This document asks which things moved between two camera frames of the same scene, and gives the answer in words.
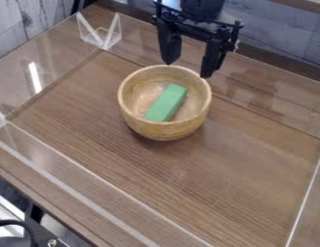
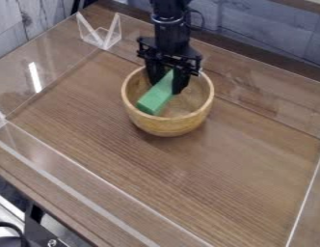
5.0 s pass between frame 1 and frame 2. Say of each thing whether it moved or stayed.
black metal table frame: stayed
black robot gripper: moved
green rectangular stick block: moved
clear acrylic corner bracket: stayed
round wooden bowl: stayed
